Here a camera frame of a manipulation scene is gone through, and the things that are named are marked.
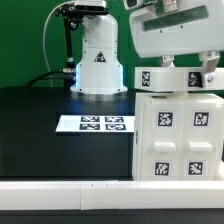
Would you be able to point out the white cabinet door panel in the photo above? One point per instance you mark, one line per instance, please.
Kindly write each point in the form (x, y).
(160, 143)
(203, 136)

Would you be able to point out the white cabinet body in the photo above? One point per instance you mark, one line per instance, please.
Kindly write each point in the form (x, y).
(182, 101)

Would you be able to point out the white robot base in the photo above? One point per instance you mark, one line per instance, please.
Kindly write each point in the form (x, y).
(99, 73)

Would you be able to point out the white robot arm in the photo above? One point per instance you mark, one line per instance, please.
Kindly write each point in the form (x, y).
(150, 3)

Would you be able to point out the white cabinet top block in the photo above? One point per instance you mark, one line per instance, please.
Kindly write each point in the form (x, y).
(177, 79)

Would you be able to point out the black camera stand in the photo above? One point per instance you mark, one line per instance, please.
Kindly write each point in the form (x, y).
(73, 14)

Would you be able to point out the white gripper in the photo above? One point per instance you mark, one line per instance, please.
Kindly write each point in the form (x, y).
(196, 26)

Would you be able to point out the white marker sheet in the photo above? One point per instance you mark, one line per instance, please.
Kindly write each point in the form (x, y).
(93, 124)

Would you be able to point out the white front fence bar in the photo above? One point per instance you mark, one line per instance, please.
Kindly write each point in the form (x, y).
(94, 195)

